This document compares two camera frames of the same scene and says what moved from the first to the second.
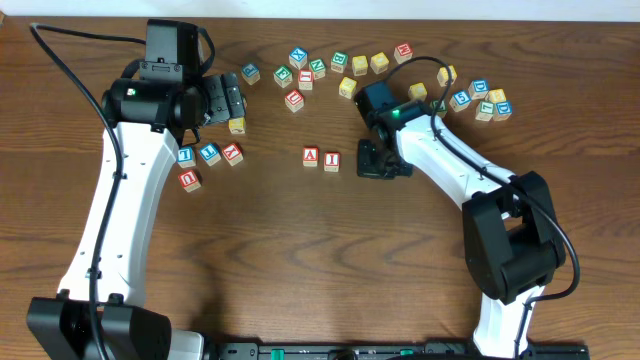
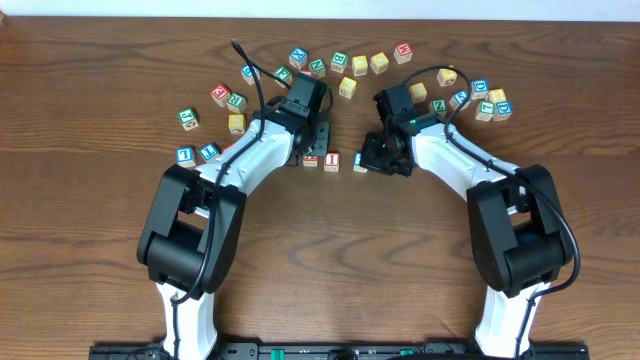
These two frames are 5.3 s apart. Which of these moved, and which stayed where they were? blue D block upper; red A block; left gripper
Moved: left gripper
Stayed: blue D block upper; red A block
